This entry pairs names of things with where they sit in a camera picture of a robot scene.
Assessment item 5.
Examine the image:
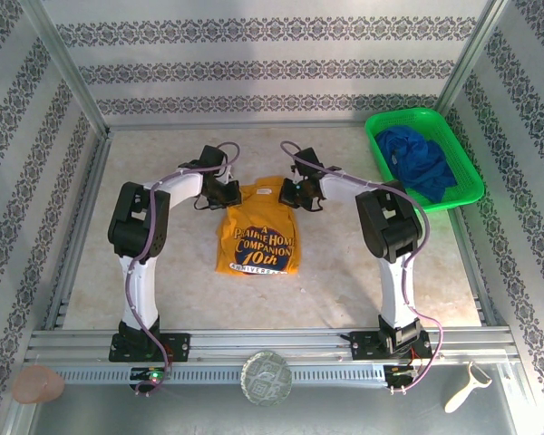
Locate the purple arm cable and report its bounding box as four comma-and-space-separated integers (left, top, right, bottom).
279, 140, 445, 396
124, 141, 241, 399

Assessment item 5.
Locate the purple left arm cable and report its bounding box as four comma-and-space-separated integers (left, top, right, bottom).
124, 141, 241, 399

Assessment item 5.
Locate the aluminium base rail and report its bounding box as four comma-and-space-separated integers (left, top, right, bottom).
24, 326, 522, 363

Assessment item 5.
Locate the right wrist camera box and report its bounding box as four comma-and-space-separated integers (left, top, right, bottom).
292, 147, 325, 172

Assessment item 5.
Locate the perforated metal cable duct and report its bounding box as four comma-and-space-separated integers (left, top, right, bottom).
49, 364, 386, 386

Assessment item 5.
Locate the blue cloth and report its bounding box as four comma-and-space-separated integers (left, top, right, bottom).
374, 126, 458, 204

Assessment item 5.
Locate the green plastic basket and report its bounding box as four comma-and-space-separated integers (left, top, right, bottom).
364, 106, 485, 217

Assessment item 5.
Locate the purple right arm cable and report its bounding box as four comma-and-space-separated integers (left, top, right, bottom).
279, 140, 445, 396

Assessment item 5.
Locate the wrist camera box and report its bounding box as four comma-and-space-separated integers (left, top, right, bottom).
292, 147, 325, 172
198, 144, 230, 169

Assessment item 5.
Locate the pink translucent cup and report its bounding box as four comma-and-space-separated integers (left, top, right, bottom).
12, 365, 67, 404

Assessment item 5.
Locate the aluminium frame post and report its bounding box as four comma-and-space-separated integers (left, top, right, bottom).
18, 0, 112, 137
433, 0, 511, 119

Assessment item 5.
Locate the white peeler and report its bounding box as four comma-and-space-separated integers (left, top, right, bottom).
443, 361, 493, 414

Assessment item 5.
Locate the round patterned glass dish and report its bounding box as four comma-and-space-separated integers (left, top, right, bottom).
239, 349, 294, 408

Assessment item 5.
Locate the aluminium back rail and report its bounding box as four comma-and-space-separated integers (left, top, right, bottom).
106, 120, 368, 132

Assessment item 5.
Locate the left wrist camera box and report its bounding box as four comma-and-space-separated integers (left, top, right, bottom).
198, 144, 230, 169

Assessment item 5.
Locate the yellow t-shirt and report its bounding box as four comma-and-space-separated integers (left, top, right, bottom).
215, 175, 302, 276

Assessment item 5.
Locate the small circuit board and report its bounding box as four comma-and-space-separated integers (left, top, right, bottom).
384, 364, 421, 380
130, 366, 171, 382

